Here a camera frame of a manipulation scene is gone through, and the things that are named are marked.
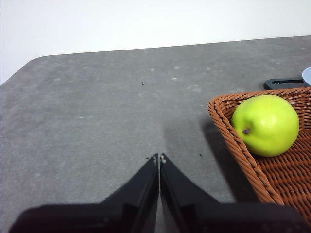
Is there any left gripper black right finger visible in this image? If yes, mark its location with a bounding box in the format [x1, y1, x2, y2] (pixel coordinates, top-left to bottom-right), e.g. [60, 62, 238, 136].
[159, 153, 311, 233]

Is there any dark flat tray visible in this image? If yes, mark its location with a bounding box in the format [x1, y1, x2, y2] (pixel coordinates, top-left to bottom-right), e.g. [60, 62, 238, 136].
[264, 78, 307, 90]

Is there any brown woven wicker basket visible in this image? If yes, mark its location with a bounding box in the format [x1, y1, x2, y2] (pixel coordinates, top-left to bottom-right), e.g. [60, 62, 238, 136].
[208, 87, 311, 219]

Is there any blue round plate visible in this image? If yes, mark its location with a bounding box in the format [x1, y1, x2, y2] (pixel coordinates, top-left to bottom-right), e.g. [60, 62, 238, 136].
[302, 67, 311, 87]

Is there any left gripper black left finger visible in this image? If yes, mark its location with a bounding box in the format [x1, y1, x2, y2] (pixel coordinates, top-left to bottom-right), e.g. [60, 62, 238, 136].
[8, 153, 160, 233]

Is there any green apple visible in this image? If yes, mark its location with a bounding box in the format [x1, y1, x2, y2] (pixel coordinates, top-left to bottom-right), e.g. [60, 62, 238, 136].
[231, 94, 300, 157]

